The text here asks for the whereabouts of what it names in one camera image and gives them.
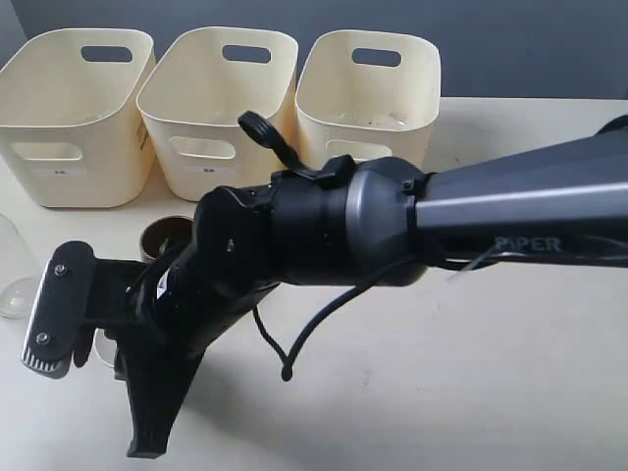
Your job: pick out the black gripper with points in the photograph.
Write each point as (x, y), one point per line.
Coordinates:
(192, 295)

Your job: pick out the white paper cup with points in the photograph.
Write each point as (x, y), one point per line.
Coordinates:
(104, 348)

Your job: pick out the brown wooden cup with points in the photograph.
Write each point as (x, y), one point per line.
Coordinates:
(162, 234)

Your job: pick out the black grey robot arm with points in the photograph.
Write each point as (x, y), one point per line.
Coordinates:
(381, 222)

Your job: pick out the left cream plastic bin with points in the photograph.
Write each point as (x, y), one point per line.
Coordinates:
(71, 132)

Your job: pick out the cream plastic bin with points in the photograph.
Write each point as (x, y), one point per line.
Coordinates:
(191, 102)
(71, 132)
(368, 94)

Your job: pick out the middle cream plastic bin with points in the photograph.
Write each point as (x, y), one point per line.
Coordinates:
(191, 102)

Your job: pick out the right cream plastic bin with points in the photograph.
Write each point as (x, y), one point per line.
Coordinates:
(368, 94)

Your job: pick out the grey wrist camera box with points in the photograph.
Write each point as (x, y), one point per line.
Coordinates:
(57, 334)

